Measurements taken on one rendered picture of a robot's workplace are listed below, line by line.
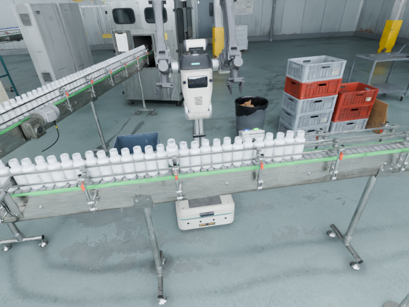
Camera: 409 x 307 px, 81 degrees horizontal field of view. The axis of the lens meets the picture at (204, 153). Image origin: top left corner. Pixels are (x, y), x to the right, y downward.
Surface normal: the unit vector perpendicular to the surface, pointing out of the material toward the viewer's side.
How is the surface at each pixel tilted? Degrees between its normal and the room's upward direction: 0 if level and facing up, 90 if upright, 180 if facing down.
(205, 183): 90
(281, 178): 90
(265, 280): 0
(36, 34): 90
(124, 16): 90
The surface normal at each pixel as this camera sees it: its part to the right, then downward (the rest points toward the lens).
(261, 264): -0.03, -0.85
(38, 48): -0.16, 0.53
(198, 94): 0.15, 0.52
